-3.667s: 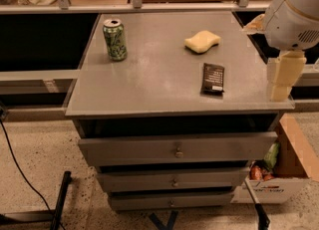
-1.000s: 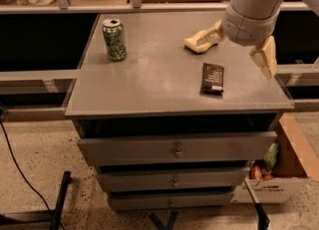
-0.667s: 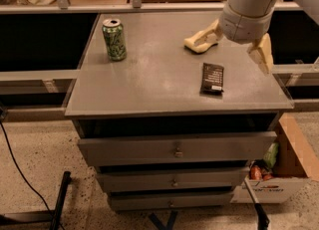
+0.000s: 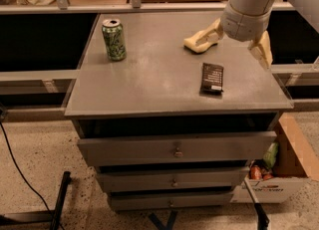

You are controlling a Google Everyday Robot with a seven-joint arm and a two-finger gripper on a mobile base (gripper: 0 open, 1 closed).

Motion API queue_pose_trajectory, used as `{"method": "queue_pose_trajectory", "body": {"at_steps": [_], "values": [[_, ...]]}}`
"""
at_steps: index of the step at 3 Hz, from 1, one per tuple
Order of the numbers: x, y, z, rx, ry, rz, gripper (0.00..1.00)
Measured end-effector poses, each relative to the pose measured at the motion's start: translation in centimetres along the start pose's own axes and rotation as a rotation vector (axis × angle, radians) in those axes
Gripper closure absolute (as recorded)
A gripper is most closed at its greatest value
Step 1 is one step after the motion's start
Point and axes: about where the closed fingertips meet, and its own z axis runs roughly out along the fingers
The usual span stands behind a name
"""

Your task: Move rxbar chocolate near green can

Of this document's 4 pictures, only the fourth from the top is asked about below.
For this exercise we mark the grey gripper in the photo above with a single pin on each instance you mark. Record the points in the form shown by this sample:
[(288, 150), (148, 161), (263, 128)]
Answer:
[(245, 25)]

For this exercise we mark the black rxbar chocolate wrapper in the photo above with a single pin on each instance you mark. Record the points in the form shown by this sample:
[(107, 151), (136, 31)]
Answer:
[(211, 79)]

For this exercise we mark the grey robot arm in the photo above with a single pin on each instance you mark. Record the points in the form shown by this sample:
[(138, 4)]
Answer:
[(308, 9)]

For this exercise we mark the green soda can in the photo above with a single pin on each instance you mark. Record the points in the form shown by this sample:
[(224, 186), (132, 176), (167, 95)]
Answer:
[(113, 33)]

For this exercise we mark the yellow sponge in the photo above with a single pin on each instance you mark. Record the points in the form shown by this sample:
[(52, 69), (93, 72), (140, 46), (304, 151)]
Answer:
[(199, 44)]

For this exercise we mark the grey drawer cabinet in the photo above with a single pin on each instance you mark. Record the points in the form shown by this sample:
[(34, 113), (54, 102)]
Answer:
[(155, 90)]

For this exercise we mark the green snack bag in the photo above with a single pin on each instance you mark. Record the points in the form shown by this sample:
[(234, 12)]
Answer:
[(269, 158)]

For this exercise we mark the top grey drawer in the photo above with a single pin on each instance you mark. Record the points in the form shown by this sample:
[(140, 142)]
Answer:
[(175, 148)]

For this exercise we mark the grey drawer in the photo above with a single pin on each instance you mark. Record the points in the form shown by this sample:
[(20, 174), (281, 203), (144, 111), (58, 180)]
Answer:
[(171, 179), (175, 148), (168, 201)]

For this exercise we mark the cardboard box with snacks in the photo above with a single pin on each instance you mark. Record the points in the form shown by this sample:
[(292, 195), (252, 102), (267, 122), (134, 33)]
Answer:
[(296, 164)]

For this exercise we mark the bottom grey drawer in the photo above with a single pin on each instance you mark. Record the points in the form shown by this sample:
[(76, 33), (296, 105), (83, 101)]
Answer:
[(168, 201)]

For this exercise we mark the middle grey drawer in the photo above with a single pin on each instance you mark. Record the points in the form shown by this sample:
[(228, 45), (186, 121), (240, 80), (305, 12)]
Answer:
[(171, 179)]

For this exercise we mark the black metal stand leg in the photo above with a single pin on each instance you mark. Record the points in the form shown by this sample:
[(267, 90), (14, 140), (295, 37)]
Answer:
[(53, 217)]

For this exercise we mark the black handled tool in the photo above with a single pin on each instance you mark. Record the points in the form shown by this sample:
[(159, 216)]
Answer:
[(263, 220)]

